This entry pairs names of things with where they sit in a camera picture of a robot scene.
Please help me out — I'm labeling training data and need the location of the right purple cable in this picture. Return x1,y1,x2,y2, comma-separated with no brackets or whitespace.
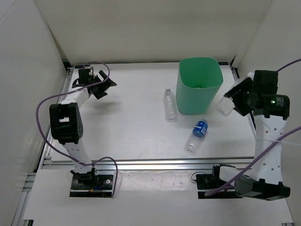
204,58,301,197

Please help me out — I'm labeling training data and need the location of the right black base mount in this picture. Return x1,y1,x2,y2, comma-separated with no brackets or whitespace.
190,164,242,200

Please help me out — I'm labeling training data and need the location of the green plastic bin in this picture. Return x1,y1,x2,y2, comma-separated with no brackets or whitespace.
175,57,223,114

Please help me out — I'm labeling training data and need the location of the clear bottle white cap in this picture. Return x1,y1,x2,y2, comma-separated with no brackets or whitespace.
163,88,177,122

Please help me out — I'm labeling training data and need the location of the orange white label bottle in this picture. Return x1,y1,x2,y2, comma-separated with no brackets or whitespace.
216,97,235,116

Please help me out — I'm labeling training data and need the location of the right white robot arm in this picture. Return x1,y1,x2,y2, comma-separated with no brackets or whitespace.
205,72,291,201

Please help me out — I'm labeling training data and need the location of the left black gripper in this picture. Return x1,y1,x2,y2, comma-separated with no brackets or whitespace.
89,70,116,99

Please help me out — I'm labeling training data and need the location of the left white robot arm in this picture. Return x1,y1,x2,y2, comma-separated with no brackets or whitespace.
49,67,117,188

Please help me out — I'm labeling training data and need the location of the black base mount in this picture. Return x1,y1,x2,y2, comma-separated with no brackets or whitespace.
190,164,242,200
69,168,115,198

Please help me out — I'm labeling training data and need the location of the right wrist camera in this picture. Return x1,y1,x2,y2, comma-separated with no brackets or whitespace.
252,70,278,95

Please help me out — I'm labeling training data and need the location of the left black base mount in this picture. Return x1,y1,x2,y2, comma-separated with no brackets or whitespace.
69,168,115,198

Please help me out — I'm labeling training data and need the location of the blue label plastic bottle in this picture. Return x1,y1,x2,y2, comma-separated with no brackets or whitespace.
184,119,208,154

